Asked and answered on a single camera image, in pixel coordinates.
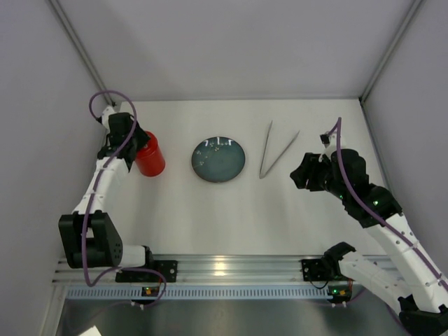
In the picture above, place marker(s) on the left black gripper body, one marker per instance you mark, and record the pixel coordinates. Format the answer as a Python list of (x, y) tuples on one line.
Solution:
[(138, 136)]

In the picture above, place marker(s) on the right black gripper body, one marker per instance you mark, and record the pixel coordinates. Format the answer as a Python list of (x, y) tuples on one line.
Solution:
[(307, 173)]

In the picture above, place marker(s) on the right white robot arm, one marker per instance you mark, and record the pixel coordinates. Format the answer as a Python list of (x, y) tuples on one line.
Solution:
[(419, 295)]

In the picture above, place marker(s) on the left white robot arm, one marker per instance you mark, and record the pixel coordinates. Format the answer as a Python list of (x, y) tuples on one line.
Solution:
[(89, 230)]

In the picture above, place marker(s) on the red cylindrical container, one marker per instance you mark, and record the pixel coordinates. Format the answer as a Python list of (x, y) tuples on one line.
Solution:
[(149, 159)]

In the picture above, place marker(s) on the blue ceramic plate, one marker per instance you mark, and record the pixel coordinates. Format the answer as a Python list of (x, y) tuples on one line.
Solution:
[(218, 159)]

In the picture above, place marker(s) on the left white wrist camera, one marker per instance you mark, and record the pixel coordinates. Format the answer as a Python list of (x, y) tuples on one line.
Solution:
[(103, 119)]

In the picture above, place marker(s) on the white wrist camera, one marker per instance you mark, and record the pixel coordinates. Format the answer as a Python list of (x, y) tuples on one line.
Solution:
[(103, 119), (331, 146)]

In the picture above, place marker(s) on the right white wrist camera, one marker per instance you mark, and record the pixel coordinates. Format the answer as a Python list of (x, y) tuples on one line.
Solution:
[(331, 146)]

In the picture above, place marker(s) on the right black base bracket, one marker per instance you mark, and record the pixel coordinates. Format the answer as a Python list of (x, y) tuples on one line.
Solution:
[(316, 270)]

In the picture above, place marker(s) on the black base bracket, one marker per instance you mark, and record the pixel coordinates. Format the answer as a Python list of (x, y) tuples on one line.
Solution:
[(316, 270), (147, 274)]

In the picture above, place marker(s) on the grey slotted cable duct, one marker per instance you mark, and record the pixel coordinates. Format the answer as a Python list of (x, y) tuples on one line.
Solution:
[(232, 292)]

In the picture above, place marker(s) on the left black base bracket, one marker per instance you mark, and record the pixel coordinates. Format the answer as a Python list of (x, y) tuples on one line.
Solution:
[(147, 274)]

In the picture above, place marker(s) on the aluminium mounting rail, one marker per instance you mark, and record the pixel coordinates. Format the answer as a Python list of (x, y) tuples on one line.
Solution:
[(228, 269)]

